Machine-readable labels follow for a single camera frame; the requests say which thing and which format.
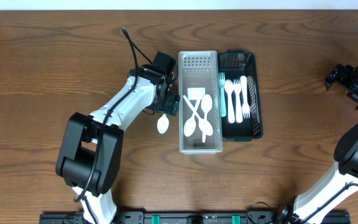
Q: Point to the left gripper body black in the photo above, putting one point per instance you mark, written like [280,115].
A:
[169,103]

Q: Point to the white plastic spoon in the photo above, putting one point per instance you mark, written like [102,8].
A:
[229,87]
[163,124]
[206,106]
[205,125]
[189,126]

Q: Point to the pale blue plastic fork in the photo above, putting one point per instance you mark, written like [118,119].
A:
[222,94]

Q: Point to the white plastic fork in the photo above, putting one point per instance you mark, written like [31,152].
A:
[237,91]
[245,105]

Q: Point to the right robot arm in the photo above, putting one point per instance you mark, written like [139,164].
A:
[341,180]

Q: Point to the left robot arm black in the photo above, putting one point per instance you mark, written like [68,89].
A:
[90,154]

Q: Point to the white label in clear basket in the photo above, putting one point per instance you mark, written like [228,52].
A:
[195,93]

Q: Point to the clear plastic basket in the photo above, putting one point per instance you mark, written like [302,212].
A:
[199,69]

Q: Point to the black plastic basket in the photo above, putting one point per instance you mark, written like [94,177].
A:
[234,64]

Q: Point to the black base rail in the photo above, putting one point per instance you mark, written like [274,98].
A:
[164,218]

